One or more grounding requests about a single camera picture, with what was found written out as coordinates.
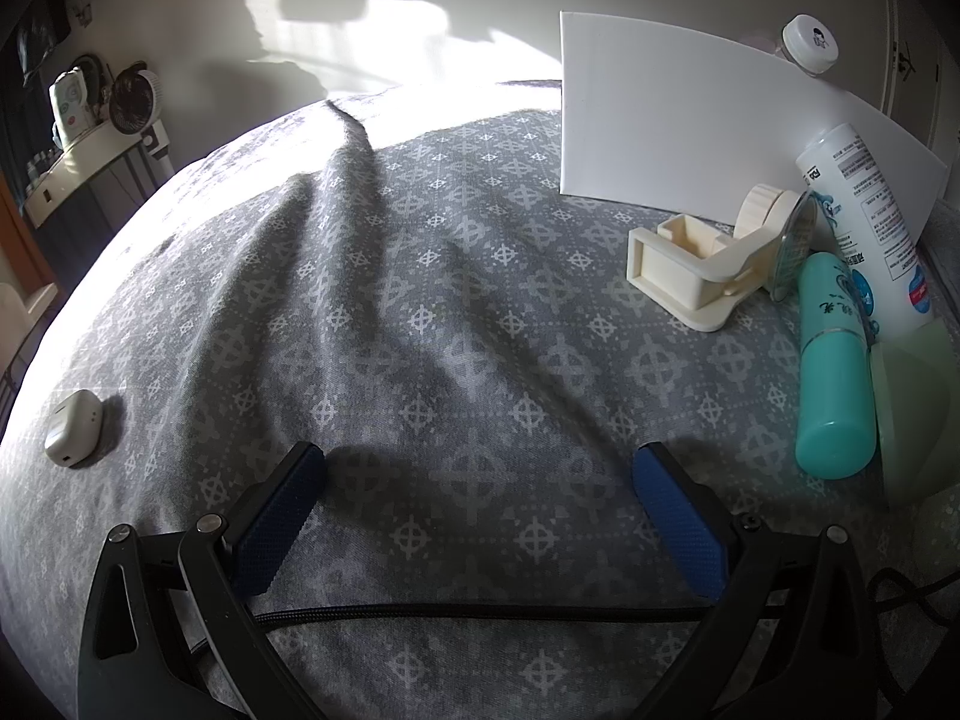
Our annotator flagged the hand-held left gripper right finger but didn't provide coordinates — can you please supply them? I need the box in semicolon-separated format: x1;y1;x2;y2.
631;441;886;720

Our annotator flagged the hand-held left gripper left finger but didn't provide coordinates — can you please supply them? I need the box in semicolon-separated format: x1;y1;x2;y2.
77;441;331;720

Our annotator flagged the teal bottle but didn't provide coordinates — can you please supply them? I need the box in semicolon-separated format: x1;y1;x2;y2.
795;251;878;479

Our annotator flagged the white cardboard box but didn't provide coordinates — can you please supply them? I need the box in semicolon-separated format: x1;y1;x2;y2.
559;11;950;230

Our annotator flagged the white earbuds case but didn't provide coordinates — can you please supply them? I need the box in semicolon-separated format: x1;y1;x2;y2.
43;390;102;466

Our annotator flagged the glittery translucent squishy toy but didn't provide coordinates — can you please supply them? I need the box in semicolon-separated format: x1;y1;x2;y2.
911;495;960;593

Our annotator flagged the cream tape dispenser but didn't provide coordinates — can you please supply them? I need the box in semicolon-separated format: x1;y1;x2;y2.
626;184;803;331

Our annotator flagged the grey patterned bedsheet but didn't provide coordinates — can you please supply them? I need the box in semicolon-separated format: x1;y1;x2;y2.
0;79;960;720

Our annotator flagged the white tube with green cap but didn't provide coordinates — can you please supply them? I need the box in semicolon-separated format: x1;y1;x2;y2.
795;122;960;507

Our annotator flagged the white round side table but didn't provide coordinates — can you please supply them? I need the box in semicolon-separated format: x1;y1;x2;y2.
22;124;162;226

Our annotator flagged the small desk fan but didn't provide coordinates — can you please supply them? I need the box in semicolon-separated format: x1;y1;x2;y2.
109;67;166;137

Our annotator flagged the white device on shelf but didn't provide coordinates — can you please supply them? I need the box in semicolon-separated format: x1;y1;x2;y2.
49;69;97;151

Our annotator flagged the white bottle cap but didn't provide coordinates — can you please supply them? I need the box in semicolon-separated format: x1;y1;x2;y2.
780;13;839;77

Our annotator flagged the dark curtain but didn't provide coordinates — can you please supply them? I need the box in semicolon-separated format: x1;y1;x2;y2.
0;7;72;188

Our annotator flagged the white wardrobe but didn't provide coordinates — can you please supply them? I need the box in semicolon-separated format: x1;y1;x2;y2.
877;0;960;158

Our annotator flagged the black braided cable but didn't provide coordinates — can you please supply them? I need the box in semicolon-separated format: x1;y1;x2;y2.
255;568;960;720

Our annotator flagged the orange wooden door frame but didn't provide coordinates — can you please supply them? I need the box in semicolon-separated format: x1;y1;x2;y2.
0;172;46;293

